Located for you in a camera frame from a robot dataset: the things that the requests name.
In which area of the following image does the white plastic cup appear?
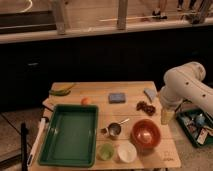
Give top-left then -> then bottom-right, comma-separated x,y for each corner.
117,142 -> 137,163

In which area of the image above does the black pole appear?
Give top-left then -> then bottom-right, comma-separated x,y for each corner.
21,123 -> 28,171

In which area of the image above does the green bin with items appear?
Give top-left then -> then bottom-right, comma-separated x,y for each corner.
176,109 -> 213,148

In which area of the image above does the metal measuring cup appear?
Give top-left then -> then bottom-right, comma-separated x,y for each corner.
100,118 -> 129,139

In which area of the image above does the grey blue cloth piece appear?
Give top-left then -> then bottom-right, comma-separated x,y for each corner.
144,88 -> 157,102

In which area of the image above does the yellow banana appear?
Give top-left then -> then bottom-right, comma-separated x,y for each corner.
57,83 -> 75,91

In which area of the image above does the green plastic cup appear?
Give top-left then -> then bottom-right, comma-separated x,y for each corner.
97,143 -> 115,161

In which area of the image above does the green plastic tray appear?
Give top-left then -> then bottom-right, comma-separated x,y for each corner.
38,105 -> 98,168

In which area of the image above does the orange fruit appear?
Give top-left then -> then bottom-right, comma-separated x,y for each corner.
81,97 -> 91,105

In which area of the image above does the orange bowl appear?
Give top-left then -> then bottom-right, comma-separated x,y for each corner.
131,119 -> 161,149

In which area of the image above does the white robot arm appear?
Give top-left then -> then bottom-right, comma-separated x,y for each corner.
159,62 -> 213,125

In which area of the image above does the blue sponge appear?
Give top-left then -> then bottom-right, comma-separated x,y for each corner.
108,93 -> 126,103

